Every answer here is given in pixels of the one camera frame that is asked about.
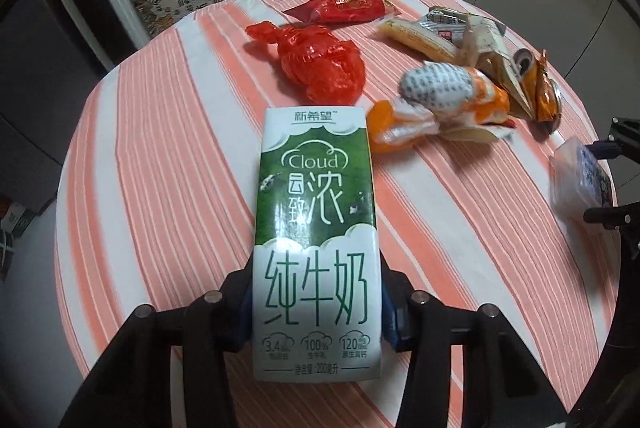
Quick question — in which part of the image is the orange brown foil wrapper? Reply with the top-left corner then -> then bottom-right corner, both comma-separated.
510,50 -> 562,133

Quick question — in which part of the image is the yellow white snack wrapper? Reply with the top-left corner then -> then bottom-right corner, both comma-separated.
376,5 -> 468,61

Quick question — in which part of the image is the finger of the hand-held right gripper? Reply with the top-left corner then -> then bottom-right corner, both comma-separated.
582,205 -> 640,259
586,117 -> 640,159

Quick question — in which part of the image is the dark cabinet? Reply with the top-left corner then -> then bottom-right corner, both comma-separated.
0,0 -> 138,119

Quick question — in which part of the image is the red sausage wrapper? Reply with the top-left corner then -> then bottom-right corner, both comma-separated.
282,0 -> 396,26

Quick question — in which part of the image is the red plastic bag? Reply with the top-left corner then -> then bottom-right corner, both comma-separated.
245,20 -> 366,104

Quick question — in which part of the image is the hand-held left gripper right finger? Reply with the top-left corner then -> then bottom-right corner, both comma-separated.
381,258 -> 568,428

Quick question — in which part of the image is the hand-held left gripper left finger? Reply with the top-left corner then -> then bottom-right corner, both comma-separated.
75,258 -> 257,428

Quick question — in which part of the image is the beige wrapper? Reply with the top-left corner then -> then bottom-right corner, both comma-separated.
460,15 -> 523,83

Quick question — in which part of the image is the orange striped tablecloth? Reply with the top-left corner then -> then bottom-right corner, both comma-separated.
54,0 -> 621,428

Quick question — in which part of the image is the green white milk carton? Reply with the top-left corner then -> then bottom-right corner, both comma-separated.
254,105 -> 385,381

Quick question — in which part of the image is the white orange snack wrapper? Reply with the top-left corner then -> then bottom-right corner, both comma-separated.
367,60 -> 516,153

